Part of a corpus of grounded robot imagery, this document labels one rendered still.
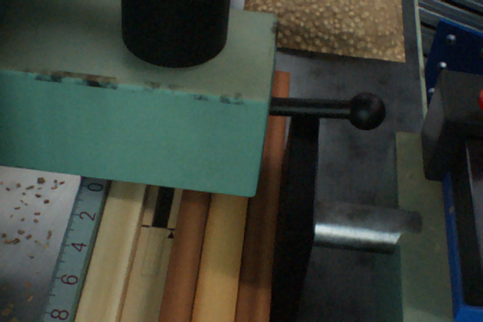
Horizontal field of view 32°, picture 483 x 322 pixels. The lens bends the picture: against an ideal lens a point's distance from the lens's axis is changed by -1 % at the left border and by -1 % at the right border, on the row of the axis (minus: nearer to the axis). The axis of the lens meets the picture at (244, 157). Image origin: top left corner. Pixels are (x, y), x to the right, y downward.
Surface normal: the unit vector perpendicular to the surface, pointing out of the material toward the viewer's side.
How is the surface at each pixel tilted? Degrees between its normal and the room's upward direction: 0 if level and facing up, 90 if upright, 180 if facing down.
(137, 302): 0
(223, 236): 0
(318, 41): 65
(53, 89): 90
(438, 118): 90
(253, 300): 0
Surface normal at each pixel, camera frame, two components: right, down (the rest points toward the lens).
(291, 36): -0.10, 0.41
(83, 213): 0.08, -0.68
